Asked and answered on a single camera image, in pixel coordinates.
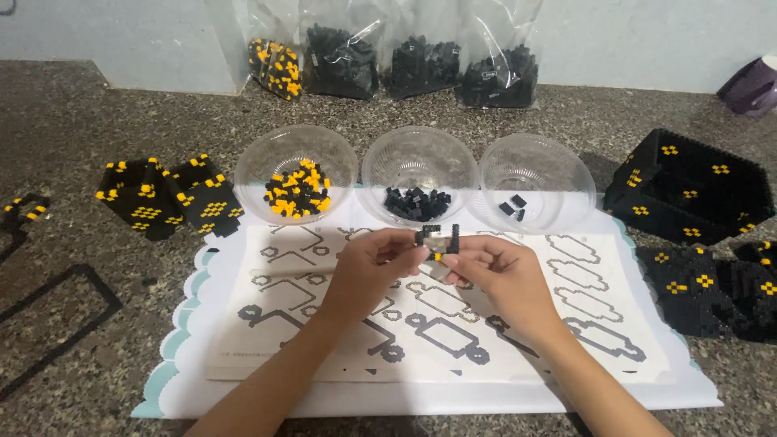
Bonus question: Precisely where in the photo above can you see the person's left hand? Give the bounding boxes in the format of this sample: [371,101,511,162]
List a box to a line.
[322,228,432,329]

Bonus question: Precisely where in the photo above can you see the person's right hand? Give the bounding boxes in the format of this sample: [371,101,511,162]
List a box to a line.
[441,234,563,344]

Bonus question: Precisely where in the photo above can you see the white plastic piece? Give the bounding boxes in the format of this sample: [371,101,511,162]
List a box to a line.
[420,238,451,281]

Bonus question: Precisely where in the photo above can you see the small black brick assembly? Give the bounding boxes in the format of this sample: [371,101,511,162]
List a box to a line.
[414,223,462,262]

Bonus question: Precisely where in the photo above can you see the printed instruction sheet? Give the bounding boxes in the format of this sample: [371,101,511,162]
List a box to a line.
[205,223,671,384]

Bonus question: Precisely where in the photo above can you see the pile of black yellow bricks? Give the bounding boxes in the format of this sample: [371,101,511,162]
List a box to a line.
[263,158,333,219]

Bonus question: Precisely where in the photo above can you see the clear plastic bowl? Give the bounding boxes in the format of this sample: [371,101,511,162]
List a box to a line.
[234,125,359,227]
[478,133,597,235]
[361,126,480,229]

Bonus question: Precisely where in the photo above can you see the flat black yellow brick panels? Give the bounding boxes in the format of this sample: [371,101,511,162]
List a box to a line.
[634,240,777,344]

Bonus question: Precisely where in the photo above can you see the black yellow brick box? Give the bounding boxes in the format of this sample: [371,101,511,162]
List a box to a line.
[603,127,776,247]

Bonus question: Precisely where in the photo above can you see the folded black yellow brick panels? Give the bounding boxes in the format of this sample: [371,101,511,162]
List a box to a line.
[95,153,245,242]

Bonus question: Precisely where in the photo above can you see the white mat with teal edge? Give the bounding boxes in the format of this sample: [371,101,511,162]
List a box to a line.
[130,185,724,421]

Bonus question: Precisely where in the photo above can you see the bag of black yellow bricks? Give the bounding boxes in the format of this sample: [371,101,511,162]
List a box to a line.
[240,0,304,102]

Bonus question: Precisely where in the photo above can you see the purple bottle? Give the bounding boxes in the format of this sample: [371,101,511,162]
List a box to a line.
[716,53,777,117]

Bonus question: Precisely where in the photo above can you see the black yellow brick strip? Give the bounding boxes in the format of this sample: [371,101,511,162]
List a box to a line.
[0,192,52,233]

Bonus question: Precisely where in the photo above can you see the thin black brick frame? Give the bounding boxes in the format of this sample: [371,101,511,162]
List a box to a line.
[0,263,123,403]

